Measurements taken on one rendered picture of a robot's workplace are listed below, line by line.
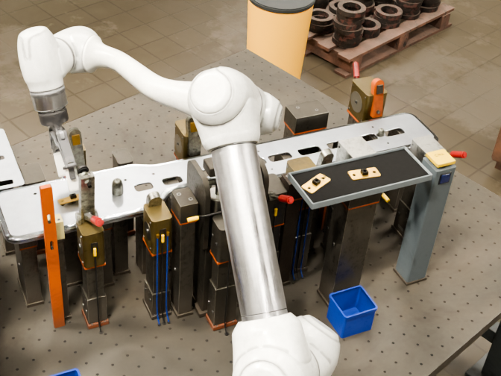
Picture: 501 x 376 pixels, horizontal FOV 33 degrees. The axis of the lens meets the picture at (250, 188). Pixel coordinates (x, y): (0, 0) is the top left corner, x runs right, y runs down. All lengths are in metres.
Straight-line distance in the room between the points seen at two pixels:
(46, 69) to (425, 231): 1.16
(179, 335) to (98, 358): 0.23
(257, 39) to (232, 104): 2.75
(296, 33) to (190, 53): 0.83
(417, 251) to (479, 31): 3.35
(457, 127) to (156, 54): 1.77
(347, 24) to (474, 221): 2.23
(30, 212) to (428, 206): 1.11
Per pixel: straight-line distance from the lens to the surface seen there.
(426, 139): 2.65
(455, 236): 2.88
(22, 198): 2.41
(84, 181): 2.12
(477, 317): 2.63
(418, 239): 2.54
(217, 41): 5.21
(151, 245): 2.26
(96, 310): 2.41
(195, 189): 2.22
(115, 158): 2.55
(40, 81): 2.23
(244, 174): 1.81
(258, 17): 4.45
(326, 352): 1.96
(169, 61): 4.98
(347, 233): 2.34
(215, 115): 1.78
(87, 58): 2.31
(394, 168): 2.32
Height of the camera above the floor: 2.52
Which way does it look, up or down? 39 degrees down
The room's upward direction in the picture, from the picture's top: 5 degrees clockwise
